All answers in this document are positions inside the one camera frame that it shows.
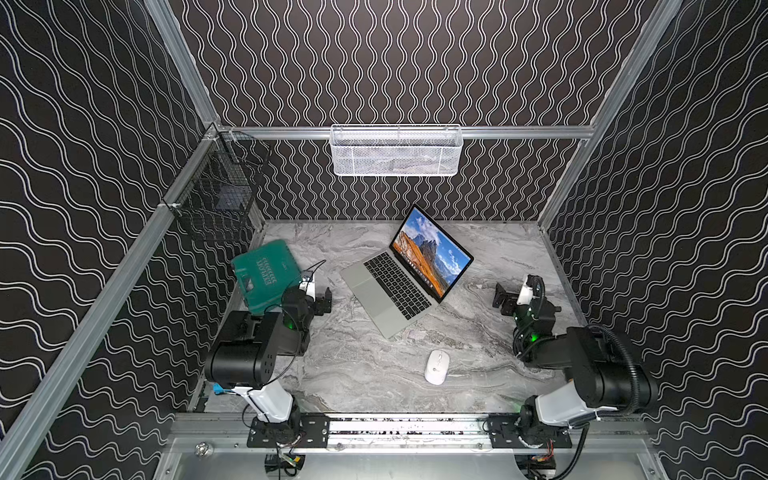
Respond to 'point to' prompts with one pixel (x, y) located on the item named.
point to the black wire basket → (215, 196)
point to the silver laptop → (411, 277)
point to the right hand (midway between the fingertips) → (516, 286)
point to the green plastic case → (264, 273)
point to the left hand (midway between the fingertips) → (320, 284)
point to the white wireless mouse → (437, 366)
